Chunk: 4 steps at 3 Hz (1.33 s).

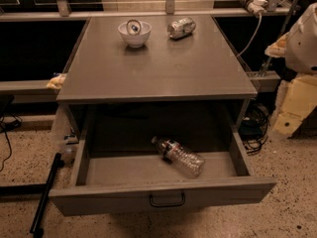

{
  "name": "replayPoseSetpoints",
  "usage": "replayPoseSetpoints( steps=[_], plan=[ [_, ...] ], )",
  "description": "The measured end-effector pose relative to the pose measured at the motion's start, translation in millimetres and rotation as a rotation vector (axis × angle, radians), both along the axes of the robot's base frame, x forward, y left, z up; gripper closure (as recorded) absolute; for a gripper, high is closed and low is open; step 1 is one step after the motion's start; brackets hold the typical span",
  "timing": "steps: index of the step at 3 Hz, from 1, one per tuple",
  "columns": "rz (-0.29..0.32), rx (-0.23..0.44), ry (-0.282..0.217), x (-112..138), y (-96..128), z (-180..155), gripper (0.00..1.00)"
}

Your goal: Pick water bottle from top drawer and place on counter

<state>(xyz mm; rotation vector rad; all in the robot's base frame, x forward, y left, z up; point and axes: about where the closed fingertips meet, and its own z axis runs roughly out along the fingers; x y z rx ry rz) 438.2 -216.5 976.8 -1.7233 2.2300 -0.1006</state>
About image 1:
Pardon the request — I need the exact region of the black drawer handle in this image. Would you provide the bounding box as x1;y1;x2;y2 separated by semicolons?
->
149;192;186;208

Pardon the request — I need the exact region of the clear plastic water bottle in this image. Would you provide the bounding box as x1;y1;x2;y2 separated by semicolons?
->
152;136;205;179

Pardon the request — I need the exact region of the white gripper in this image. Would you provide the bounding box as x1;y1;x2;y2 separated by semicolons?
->
264;33;317;138

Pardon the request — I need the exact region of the white power cable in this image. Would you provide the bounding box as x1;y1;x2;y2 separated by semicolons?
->
236;13;264;59

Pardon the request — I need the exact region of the white power strip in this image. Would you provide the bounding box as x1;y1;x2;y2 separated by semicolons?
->
238;0;266;17

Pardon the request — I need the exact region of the white ceramic bowl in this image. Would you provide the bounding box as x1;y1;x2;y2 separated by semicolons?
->
118;21;152;48

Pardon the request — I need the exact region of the can inside bowl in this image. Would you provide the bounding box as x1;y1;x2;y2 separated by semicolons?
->
126;20;142;35

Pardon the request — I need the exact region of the grey metal cabinet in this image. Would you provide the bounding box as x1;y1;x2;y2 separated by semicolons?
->
57;15;257;148

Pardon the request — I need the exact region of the open grey top drawer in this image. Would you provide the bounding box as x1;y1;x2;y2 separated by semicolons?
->
50;102;276;215

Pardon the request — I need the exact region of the crushed silver soda can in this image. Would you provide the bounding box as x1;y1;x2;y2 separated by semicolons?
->
167;17;196;40

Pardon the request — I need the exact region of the black floor stand bar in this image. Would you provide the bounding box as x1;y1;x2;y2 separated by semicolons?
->
30;153;64;238

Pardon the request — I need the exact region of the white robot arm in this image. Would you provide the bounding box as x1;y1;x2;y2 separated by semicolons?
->
264;3;317;139

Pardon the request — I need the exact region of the black cable on left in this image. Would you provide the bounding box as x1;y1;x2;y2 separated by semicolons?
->
0;112;24;173

